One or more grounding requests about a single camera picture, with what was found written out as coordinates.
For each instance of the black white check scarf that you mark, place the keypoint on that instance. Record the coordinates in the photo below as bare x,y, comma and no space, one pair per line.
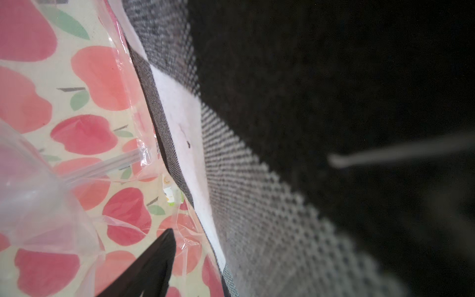
328,147

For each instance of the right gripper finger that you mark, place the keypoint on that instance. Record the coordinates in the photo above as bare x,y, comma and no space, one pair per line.
149,275

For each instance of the green white drink carton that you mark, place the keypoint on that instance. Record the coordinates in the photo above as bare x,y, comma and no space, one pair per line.
170,189

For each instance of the clear plastic vacuum bag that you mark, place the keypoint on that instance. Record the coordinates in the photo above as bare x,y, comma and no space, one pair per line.
81,170

